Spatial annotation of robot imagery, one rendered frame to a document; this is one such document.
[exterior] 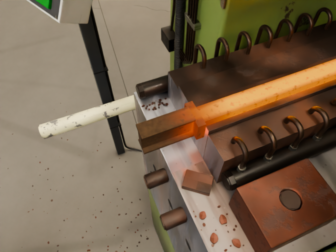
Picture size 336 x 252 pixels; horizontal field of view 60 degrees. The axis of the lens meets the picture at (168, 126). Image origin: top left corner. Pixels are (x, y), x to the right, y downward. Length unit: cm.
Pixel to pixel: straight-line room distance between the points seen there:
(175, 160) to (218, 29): 28
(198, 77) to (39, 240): 116
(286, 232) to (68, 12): 59
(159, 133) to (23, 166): 133
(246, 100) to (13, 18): 229
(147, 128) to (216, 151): 10
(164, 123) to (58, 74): 164
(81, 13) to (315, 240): 63
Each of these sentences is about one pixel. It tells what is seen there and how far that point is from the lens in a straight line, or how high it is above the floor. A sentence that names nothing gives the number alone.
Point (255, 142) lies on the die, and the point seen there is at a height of 99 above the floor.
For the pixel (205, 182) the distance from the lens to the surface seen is 47.
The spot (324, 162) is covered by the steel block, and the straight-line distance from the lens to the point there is 56.
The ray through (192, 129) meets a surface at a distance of 44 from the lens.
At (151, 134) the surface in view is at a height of 102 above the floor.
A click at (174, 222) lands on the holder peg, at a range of 49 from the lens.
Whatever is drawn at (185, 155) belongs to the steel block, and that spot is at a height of 92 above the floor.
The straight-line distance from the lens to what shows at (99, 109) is 92.
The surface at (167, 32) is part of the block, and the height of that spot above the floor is 82.
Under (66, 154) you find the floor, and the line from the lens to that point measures 163.
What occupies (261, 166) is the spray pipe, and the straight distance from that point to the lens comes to 45.
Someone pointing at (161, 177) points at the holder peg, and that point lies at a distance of 52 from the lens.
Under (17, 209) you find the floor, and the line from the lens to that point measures 159.
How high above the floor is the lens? 135
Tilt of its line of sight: 56 degrees down
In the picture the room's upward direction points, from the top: straight up
